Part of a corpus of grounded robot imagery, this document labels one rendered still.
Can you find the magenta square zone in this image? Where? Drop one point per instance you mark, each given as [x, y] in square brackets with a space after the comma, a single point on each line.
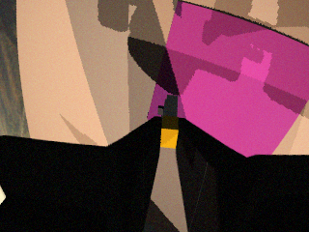
[241, 83]

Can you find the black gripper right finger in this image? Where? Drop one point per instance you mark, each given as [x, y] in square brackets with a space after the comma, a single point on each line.
[222, 189]

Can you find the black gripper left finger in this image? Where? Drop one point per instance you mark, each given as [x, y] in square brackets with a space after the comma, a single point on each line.
[117, 180]

